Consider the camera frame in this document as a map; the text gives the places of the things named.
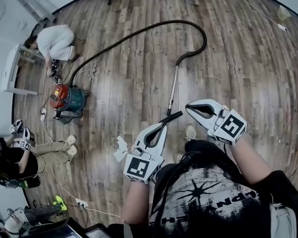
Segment person's beige shoe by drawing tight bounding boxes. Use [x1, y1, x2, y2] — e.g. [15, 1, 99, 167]
[184, 123, 198, 142]

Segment grey shoulder bag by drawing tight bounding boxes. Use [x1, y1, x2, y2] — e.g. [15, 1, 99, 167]
[269, 203, 298, 238]

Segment person's black shorts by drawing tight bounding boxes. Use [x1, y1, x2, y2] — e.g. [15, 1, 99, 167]
[153, 139, 241, 183]

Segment white table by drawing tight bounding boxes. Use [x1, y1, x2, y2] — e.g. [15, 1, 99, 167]
[0, 43, 44, 96]

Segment person's left forearm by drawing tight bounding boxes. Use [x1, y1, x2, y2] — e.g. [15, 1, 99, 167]
[120, 181, 161, 227]

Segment person's right forearm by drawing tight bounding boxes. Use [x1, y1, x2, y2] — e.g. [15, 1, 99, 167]
[224, 137, 275, 186]

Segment red and green vacuum canister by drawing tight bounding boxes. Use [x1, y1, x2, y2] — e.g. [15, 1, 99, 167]
[49, 83, 90, 125]

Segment translucent bucket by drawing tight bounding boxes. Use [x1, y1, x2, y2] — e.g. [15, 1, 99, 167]
[277, 5, 291, 21]

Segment aluminium ladder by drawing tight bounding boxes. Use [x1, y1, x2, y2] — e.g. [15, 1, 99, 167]
[6, 0, 58, 26]

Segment white coiled cord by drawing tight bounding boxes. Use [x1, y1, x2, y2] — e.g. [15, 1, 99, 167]
[73, 62, 97, 85]

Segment black laptop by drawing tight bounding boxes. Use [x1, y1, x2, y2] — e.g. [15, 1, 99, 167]
[27, 217, 112, 238]

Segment person's black printed t-shirt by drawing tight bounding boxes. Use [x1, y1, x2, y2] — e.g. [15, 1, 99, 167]
[106, 163, 298, 238]

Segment vacuum wand with hose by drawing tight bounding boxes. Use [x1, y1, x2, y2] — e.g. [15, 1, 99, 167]
[68, 20, 208, 85]

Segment black cable bundle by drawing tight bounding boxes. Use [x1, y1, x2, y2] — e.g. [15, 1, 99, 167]
[49, 59, 64, 84]

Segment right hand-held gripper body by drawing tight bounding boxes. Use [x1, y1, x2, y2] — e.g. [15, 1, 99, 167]
[208, 107, 248, 146]

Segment torn white paper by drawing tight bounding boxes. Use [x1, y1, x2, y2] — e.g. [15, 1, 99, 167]
[113, 135, 129, 163]

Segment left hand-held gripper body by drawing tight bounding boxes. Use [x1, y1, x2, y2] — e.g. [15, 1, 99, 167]
[124, 145, 165, 184]

